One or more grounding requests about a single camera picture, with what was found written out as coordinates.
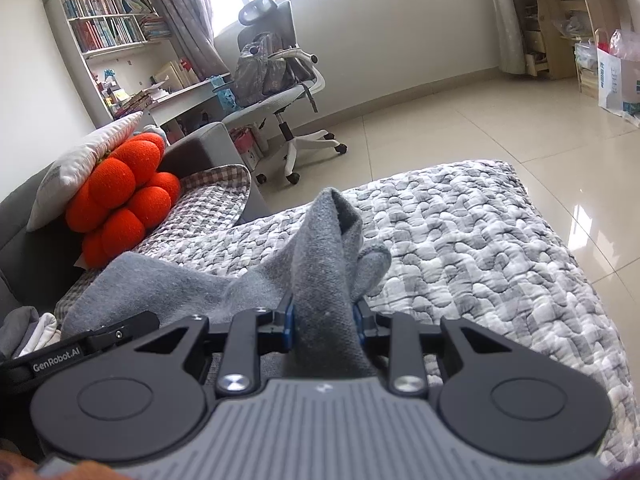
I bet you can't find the grey knitted cat sweater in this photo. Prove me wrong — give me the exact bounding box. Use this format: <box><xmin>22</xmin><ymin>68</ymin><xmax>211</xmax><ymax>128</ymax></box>
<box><xmin>62</xmin><ymin>188</ymin><xmax>392</xmax><ymax>378</ymax></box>

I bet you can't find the stack of folded clothes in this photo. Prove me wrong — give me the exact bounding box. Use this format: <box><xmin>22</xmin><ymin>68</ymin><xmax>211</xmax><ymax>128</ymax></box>
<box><xmin>0</xmin><ymin>307</ymin><xmax>61</xmax><ymax>362</ymax></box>

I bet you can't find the grey white quilted bedspread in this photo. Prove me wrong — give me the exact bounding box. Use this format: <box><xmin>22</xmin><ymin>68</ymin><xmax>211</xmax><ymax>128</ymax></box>
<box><xmin>54</xmin><ymin>158</ymin><xmax>637</xmax><ymax>470</ymax></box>

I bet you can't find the grey checkered blanket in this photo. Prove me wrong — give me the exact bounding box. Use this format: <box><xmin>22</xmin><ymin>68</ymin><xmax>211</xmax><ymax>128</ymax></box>
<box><xmin>163</xmin><ymin>164</ymin><xmax>252</xmax><ymax>236</ymax></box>

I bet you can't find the orange pumpkin cushion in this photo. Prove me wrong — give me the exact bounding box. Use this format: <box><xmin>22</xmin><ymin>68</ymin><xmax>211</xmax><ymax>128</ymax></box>
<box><xmin>65</xmin><ymin>131</ymin><xmax>181</xmax><ymax>269</ymax></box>

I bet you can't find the white pillow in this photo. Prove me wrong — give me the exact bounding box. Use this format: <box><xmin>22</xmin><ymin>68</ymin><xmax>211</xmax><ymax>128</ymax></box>
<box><xmin>26</xmin><ymin>112</ymin><xmax>143</xmax><ymax>232</ymax></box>

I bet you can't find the white desk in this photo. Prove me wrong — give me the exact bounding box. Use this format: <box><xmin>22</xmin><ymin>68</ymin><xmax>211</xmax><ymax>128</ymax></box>
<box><xmin>141</xmin><ymin>79</ymin><xmax>231</xmax><ymax>127</ymax></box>

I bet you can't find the grey backpack on chair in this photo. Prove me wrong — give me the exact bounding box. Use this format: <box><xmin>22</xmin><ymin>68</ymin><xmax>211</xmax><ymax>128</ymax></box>
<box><xmin>232</xmin><ymin>32</ymin><xmax>314</xmax><ymax>107</ymax></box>

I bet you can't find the white office chair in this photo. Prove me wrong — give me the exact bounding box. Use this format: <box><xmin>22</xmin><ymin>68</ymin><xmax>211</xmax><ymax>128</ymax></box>
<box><xmin>222</xmin><ymin>0</ymin><xmax>348</xmax><ymax>185</ymax></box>

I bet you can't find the right beige curtain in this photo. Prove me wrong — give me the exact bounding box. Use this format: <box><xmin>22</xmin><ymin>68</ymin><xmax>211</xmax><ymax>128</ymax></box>
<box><xmin>491</xmin><ymin>0</ymin><xmax>526</xmax><ymax>75</ymax></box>

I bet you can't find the left grey curtain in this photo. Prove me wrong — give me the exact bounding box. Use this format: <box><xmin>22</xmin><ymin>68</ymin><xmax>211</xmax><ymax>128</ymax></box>
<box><xmin>152</xmin><ymin>0</ymin><xmax>228</xmax><ymax>80</ymax></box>

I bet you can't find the white bookshelf with books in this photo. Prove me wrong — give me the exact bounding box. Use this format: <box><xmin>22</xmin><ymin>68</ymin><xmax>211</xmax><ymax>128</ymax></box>
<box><xmin>42</xmin><ymin>0</ymin><xmax>198</xmax><ymax>127</ymax></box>

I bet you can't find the white blue cardboard box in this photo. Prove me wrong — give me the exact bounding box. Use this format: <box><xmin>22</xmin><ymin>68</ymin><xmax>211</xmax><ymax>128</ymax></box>
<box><xmin>596</xmin><ymin>28</ymin><xmax>639</xmax><ymax>126</ymax></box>

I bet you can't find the wooden desk shelf unit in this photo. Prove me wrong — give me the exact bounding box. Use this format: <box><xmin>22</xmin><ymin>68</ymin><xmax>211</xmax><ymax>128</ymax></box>
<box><xmin>513</xmin><ymin>0</ymin><xmax>620</xmax><ymax>98</ymax></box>

